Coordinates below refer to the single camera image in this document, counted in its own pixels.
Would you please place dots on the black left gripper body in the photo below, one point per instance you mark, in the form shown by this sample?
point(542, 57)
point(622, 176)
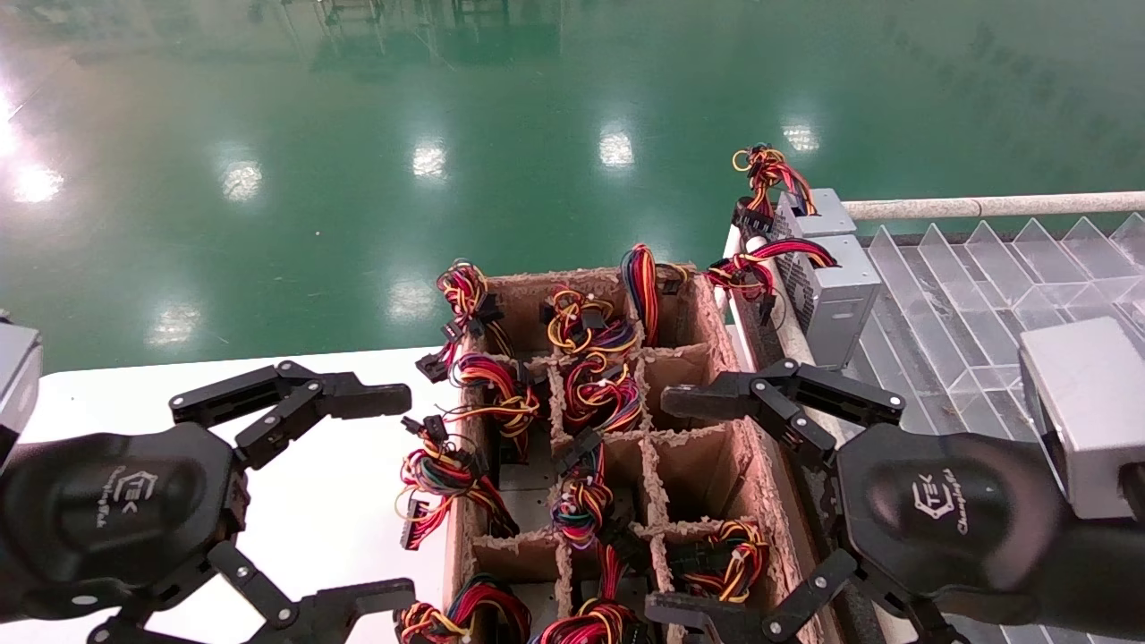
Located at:
point(107, 519)

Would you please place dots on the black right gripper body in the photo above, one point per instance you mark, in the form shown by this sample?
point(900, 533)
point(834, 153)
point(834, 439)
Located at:
point(948, 519)

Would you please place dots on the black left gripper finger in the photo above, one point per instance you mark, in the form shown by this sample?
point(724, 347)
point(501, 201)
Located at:
point(304, 394)
point(349, 613)

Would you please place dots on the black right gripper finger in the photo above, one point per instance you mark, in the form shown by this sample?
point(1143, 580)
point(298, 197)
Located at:
point(725, 398)
point(707, 617)

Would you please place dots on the brown cardboard divider box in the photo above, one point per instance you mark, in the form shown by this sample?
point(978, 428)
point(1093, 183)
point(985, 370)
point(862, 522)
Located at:
point(689, 483)

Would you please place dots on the clear plastic divider tray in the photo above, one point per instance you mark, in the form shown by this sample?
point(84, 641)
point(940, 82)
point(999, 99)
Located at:
point(966, 304)

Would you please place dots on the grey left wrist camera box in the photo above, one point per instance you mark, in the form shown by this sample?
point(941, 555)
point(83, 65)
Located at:
point(16, 376)

